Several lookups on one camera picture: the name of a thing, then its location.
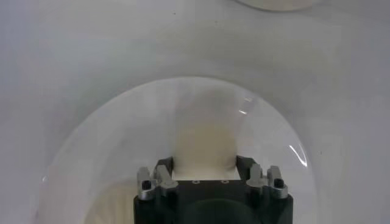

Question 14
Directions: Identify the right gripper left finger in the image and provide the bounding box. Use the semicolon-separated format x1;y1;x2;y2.
136;156;180;201

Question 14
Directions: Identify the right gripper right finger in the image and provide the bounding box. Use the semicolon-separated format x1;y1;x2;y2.
236;154;289;200

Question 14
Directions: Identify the white round plate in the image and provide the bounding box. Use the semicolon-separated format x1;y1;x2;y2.
38;76;319;224

